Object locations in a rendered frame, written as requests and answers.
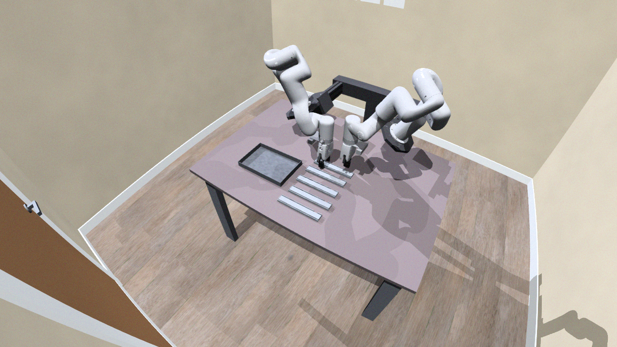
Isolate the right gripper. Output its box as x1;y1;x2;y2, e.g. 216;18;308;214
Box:
317;141;334;169

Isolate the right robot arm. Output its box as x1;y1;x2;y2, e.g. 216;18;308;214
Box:
264;45;335;145

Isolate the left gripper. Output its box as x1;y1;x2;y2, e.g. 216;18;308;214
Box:
340;142;356;168

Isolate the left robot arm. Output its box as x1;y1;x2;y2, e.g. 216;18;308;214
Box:
343;68;451;155

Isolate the white drawer slide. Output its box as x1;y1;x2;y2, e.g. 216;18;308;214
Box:
277;194;322;222
305;165;347;188
296;174;338;198
314;158;354;179
288;185;332;211

